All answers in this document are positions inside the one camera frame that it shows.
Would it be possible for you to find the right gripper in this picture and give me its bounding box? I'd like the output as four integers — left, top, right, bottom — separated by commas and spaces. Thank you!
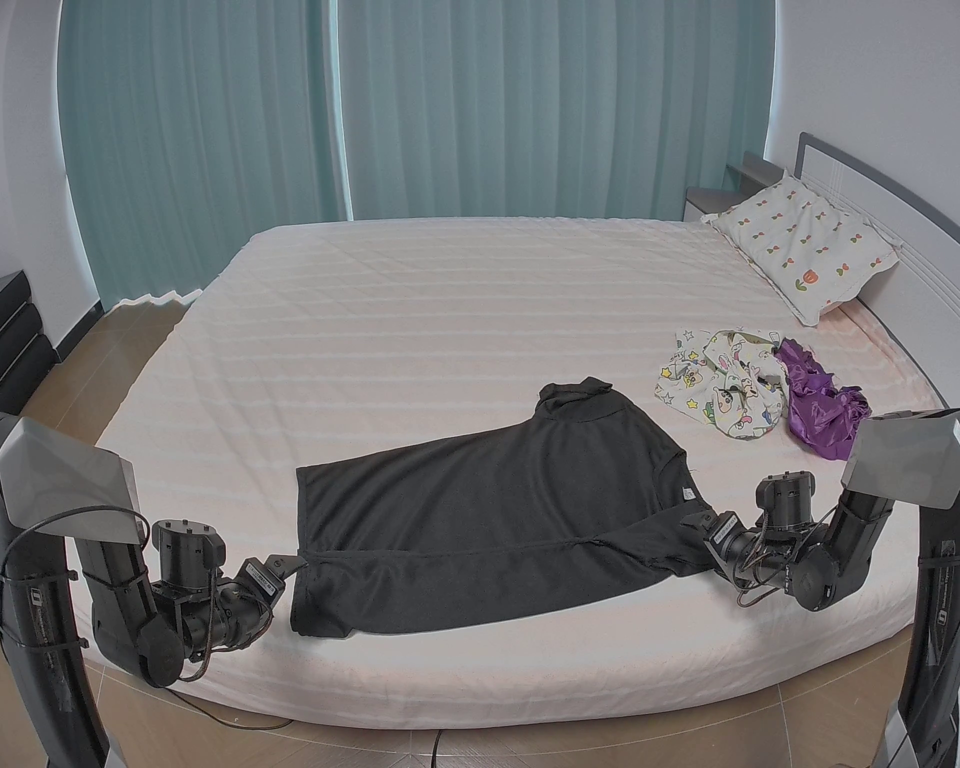
703, 509, 768, 584

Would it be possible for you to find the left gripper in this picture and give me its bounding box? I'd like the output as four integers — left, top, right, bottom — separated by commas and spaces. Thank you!
210, 552, 311, 651

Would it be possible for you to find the black T-shirt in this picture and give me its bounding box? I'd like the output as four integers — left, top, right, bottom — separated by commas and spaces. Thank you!
288, 377, 732, 639

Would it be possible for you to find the white printed garment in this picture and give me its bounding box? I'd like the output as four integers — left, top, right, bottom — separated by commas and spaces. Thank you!
654, 326, 789, 442

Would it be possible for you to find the purple satin garment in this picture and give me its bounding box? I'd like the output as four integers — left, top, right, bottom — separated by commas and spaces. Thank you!
772, 337, 871, 462

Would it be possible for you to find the white printed pillow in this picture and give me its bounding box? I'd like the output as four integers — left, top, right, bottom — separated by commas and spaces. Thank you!
701, 171, 900, 327

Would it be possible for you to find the bed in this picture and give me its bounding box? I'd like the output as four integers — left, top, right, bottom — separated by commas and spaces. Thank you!
82, 131, 960, 732

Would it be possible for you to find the grey topped bedside table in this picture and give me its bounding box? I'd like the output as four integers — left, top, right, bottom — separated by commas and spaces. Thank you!
684, 186, 740, 222

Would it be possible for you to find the black chest of drawers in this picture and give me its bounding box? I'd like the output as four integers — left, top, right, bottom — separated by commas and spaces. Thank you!
0, 270, 60, 410

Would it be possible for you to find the blue-green curtain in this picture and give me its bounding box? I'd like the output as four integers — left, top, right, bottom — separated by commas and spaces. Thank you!
58, 0, 354, 312
333, 0, 777, 222

